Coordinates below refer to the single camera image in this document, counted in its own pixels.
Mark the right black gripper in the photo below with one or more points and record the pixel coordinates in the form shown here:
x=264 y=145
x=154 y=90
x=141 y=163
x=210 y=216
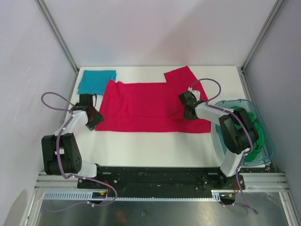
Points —
x=186 y=117

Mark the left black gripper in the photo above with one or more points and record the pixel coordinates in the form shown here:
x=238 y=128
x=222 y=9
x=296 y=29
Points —
x=99 y=118

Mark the red t shirt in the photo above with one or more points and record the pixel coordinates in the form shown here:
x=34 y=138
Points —
x=150 y=107

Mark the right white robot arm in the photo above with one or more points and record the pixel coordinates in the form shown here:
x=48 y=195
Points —
x=232 y=162

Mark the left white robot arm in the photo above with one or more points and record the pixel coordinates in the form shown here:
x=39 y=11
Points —
x=61 y=154

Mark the folded teal t shirt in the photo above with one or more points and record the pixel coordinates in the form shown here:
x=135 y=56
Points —
x=95 y=82

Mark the green t shirt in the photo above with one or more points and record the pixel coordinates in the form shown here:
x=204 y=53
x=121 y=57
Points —
x=238 y=131

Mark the translucent blue plastic bin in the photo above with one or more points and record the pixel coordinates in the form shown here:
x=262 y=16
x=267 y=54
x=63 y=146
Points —
x=264 y=149

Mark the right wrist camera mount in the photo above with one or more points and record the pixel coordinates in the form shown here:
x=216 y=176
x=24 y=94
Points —
x=196 y=93

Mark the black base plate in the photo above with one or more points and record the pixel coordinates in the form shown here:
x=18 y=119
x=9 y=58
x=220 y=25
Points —
x=206 y=178

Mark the white slotted cable duct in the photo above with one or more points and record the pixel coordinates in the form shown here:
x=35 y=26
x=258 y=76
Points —
x=91 y=196

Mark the left aluminium frame post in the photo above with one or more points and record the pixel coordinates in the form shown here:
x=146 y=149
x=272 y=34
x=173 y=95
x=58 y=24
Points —
x=56 y=33

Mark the aluminium frame post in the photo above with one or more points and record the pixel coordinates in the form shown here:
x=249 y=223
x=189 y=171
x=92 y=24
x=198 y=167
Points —
x=56 y=33
x=279 y=4

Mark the right aluminium frame post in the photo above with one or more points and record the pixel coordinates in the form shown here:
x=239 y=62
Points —
x=279 y=4

